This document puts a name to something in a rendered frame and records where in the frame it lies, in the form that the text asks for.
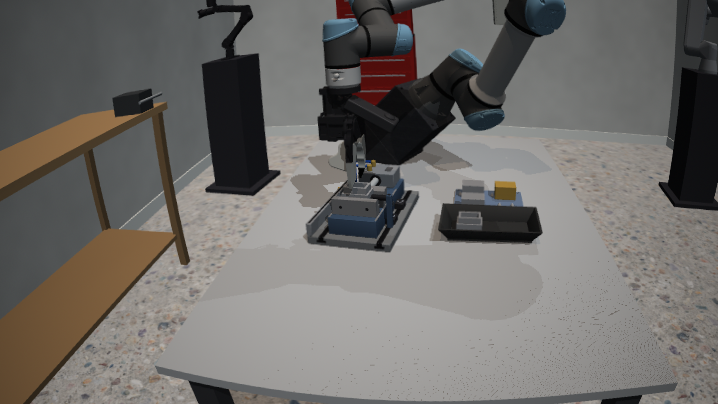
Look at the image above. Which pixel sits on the yellow block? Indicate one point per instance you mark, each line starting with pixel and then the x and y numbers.
pixel 505 190

